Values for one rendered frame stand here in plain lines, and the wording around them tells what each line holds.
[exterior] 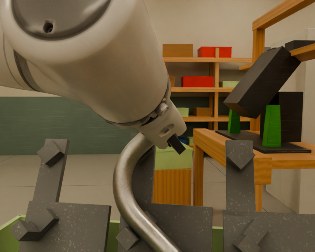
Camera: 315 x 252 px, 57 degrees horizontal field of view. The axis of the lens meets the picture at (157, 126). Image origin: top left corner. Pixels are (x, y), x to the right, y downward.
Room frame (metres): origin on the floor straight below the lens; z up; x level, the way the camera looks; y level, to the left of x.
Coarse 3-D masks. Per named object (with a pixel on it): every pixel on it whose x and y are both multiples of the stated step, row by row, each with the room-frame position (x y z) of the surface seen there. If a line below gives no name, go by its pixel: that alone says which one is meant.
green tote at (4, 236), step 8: (16, 216) 0.60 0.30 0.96; (24, 216) 0.60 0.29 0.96; (8, 224) 0.57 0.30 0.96; (112, 224) 0.58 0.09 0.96; (0, 232) 0.54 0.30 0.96; (8, 232) 0.56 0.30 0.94; (112, 232) 0.58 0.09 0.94; (216, 232) 0.55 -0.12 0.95; (0, 240) 0.54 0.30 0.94; (8, 240) 0.56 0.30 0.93; (16, 240) 0.59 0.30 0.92; (112, 240) 0.58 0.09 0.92; (216, 240) 0.55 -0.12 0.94; (0, 248) 0.54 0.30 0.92; (8, 248) 0.56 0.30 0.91; (16, 248) 0.59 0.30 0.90; (112, 248) 0.58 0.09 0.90; (216, 248) 0.55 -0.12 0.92
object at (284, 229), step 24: (240, 144) 0.47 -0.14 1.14; (240, 168) 0.46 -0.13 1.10; (240, 192) 0.46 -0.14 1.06; (240, 216) 0.44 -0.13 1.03; (264, 216) 0.44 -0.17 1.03; (288, 216) 0.44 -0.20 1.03; (312, 216) 0.43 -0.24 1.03; (264, 240) 0.43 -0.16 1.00; (288, 240) 0.42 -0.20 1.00; (312, 240) 0.42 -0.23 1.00
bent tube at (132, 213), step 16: (128, 144) 0.45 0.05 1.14; (144, 144) 0.45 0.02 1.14; (128, 160) 0.44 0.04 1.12; (128, 176) 0.44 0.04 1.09; (128, 192) 0.43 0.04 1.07; (128, 208) 0.42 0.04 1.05; (128, 224) 0.42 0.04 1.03; (144, 224) 0.41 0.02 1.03; (144, 240) 0.40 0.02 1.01; (160, 240) 0.40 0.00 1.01
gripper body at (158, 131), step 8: (168, 104) 0.31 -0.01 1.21; (168, 112) 0.31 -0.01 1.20; (176, 112) 0.32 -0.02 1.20; (152, 120) 0.31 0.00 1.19; (160, 120) 0.31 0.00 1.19; (168, 120) 0.31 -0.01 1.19; (176, 120) 0.33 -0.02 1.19; (136, 128) 0.33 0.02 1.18; (144, 128) 0.31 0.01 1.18; (152, 128) 0.31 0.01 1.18; (160, 128) 0.31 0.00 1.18; (168, 128) 0.34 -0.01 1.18; (176, 128) 0.34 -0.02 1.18; (184, 128) 0.37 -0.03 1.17; (152, 136) 0.32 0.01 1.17; (160, 136) 0.33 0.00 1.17; (168, 136) 0.34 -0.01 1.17; (160, 144) 0.35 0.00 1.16
